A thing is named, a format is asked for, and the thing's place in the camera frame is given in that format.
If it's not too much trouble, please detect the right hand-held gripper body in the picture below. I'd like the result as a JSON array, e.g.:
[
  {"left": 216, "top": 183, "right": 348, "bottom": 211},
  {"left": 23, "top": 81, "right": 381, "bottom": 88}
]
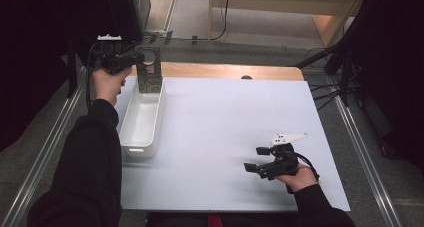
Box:
[{"left": 257, "top": 132, "right": 310, "bottom": 182}]

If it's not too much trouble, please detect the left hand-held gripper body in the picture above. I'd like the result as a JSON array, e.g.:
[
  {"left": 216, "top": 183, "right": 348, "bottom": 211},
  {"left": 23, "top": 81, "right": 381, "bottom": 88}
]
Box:
[{"left": 90, "top": 34, "right": 134, "bottom": 76}]

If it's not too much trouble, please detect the dark patterned phone case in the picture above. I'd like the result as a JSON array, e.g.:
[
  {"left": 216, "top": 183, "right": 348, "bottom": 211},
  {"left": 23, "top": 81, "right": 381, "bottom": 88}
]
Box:
[{"left": 135, "top": 46, "right": 164, "bottom": 95}]

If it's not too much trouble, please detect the white plastic storage bin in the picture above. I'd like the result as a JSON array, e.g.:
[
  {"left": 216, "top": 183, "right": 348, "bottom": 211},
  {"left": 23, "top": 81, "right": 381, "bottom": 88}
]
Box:
[{"left": 114, "top": 74, "right": 167, "bottom": 159}]

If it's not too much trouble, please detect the person's right hand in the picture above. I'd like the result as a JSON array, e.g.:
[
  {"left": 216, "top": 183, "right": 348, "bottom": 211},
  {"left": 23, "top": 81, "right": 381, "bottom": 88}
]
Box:
[{"left": 275, "top": 162, "right": 320, "bottom": 194}]

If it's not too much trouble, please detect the person's left hand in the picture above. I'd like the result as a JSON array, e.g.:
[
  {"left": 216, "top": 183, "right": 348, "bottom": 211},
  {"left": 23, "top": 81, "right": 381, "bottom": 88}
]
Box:
[{"left": 91, "top": 66, "right": 134, "bottom": 107}]

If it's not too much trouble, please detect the white board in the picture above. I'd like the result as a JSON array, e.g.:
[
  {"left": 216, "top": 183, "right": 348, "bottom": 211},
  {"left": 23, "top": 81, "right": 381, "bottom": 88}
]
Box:
[{"left": 114, "top": 74, "right": 352, "bottom": 213}]

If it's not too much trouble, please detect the dark cabinet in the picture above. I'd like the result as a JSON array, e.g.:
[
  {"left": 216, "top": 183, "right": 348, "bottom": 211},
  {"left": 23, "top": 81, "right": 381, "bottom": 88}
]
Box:
[{"left": 76, "top": 0, "right": 152, "bottom": 53}]

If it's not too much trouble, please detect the red fabric patch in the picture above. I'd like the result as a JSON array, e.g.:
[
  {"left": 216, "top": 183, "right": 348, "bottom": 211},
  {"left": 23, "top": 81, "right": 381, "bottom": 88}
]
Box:
[{"left": 207, "top": 214, "right": 224, "bottom": 227}]

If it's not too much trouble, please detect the black curtain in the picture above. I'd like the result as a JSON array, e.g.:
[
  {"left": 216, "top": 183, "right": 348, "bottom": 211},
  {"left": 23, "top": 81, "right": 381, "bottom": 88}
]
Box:
[
  {"left": 0, "top": 0, "right": 111, "bottom": 153},
  {"left": 346, "top": 0, "right": 424, "bottom": 171}
]

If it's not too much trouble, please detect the person's dark clothing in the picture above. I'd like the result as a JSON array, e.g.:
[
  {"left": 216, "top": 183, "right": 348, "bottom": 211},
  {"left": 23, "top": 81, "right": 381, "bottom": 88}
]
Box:
[{"left": 144, "top": 211, "right": 301, "bottom": 227}]

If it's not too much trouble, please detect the black metal stand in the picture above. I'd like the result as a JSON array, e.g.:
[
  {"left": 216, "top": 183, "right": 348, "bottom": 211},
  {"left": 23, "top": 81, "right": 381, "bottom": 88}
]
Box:
[{"left": 294, "top": 36, "right": 354, "bottom": 107}]

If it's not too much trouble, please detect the light wooden shelf unit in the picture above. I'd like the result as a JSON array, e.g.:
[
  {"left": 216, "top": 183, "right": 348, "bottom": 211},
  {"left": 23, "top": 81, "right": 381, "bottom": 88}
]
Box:
[{"left": 208, "top": 0, "right": 369, "bottom": 49}]

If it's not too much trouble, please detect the right hand-held gripper black cable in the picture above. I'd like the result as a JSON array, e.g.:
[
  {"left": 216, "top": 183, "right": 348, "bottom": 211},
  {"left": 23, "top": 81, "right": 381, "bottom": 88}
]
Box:
[{"left": 294, "top": 151, "right": 321, "bottom": 183}]

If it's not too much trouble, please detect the hand-held gripper black cable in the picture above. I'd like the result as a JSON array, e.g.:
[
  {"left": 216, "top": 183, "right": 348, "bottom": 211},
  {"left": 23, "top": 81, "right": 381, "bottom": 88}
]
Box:
[
  {"left": 84, "top": 41, "right": 101, "bottom": 110},
  {"left": 294, "top": 151, "right": 321, "bottom": 183}
]

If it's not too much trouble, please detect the left hand-held gripper black cable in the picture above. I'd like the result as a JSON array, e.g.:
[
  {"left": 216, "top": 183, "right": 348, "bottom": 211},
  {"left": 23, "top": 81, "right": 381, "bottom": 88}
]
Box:
[{"left": 84, "top": 41, "right": 101, "bottom": 110}]

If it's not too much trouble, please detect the tangle of black cables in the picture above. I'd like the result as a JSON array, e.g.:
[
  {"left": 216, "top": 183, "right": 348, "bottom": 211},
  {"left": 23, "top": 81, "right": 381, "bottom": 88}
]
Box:
[{"left": 308, "top": 81, "right": 359, "bottom": 112}]

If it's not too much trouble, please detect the metal floor rail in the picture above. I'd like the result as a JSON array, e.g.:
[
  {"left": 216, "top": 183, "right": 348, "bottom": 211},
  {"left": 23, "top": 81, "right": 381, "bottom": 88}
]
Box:
[
  {"left": 0, "top": 66, "right": 88, "bottom": 227},
  {"left": 333, "top": 95, "right": 404, "bottom": 227}
]

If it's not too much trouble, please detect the hanging black cable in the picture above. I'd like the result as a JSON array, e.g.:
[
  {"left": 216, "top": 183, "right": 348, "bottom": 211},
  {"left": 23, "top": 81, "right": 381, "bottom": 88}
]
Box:
[{"left": 191, "top": 0, "right": 232, "bottom": 42}]

